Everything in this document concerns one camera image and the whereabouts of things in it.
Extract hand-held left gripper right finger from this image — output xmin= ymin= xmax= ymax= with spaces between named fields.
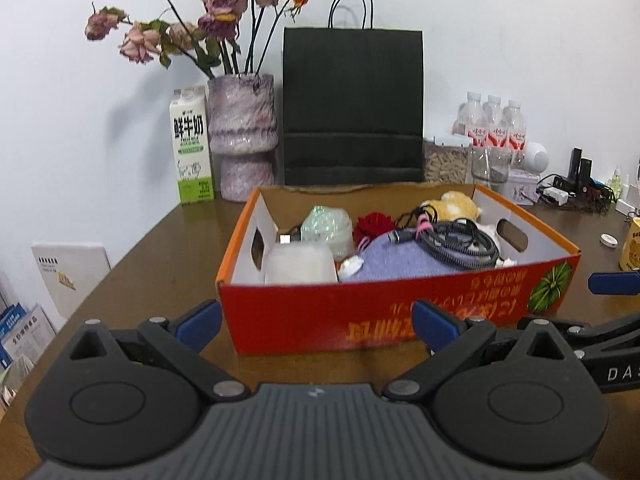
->
xmin=384 ymin=299 xmax=583 ymax=403

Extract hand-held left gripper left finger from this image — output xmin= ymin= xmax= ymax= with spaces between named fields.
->
xmin=70 ymin=299 xmax=251 ymax=402

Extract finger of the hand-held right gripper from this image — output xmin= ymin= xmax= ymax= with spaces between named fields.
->
xmin=550 ymin=312 xmax=640 ymax=359
xmin=588 ymin=270 xmax=640 ymax=296

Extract purple knitted cloth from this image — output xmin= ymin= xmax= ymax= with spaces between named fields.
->
xmin=340 ymin=232 xmax=471 ymax=282

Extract orange cardboard box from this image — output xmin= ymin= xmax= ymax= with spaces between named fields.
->
xmin=216 ymin=183 xmax=582 ymax=356

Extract brown wooden desktop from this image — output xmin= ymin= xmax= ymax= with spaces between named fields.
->
xmin=0 ymin=180 xmax=640 ymax=480

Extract yellow mug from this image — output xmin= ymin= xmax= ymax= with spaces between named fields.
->
xmin=619 ymin=217 xmax=640 ymax=272

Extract red knitted flower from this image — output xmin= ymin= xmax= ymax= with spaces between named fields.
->
xmin=353 ymin=212 xmax=396 ymax=246

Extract white frosted container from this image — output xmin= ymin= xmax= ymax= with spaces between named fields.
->
xmin=263 ymin=242 xmax=338 ymax=285

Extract yellow white plush toy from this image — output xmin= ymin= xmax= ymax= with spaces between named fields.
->
xmin=420 ymin=191 xmax=501 ymax=248

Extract white tin box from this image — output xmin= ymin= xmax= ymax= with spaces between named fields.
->
xmin=505 ymin=169 xmax=541 ymax=205

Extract white booklet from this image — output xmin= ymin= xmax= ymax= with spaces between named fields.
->
xmin=31 ymin=242 xmax=112 ymax=318

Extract iridescent plastic wrap ball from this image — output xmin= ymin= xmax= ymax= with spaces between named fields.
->
xmin=300 ymin=205 xmax=356 ymax=261

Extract white round speaker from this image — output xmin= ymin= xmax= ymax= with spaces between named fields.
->
xmin=520 ymin=142 xmax=549 ymax=172

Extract clear jar of seeds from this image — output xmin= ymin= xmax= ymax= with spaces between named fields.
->
xmin=424 ymin=135 xmax=473 ymax=184

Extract clear glass cup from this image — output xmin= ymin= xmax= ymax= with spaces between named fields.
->
xmin=471 ymin=146 xmax=512 ymax=193

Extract green white milk carton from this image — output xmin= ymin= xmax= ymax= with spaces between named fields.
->
xmin=169 ymin=86 xmax=215 ymax=206

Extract stack of paper packets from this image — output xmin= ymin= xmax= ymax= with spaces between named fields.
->
xmin=0 ymin=272 xmax=57 ymax=411

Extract purple ceramic vase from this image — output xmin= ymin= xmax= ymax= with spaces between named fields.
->
xmin=207 ymin=74 xmax=278 ymax=203

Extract black paper bag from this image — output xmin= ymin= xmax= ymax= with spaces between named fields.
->
xmin=282 ymin=0 xmax=425 ymax=187

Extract dried rose bouquet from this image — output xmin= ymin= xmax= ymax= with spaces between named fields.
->
xmin=85 ymin=0 xmax=308 ymax=79

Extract black grey braided cable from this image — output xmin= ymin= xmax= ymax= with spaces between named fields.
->
xmin=417 ymin=219 xmax=501 ymax=268

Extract tangled black cables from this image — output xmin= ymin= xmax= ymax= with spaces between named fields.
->
xmin=536 ymin=174 xmax=617 ymax=214

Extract black cable pink tie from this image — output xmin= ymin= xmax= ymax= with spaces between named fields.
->
xmin=394 ymin=207 xmax=438 ymax=243

